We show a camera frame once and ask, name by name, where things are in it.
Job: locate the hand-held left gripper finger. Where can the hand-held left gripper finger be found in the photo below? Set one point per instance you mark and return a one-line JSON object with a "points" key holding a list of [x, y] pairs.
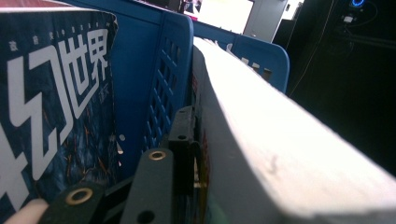
{"points": [[183, 130]]}

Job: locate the blue file rack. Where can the blue file rack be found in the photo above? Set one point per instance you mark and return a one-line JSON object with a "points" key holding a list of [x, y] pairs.
{"points": [[137, 77]]}

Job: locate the green title snow scene magazine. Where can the green title snow scene magazine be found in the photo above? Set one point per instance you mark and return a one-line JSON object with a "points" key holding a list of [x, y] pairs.
{"points": [[264, 140]]}

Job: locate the dark blue cover magazine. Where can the dark blue cover magazine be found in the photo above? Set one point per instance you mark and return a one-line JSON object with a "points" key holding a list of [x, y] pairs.
{"points": [[46, 93]]}

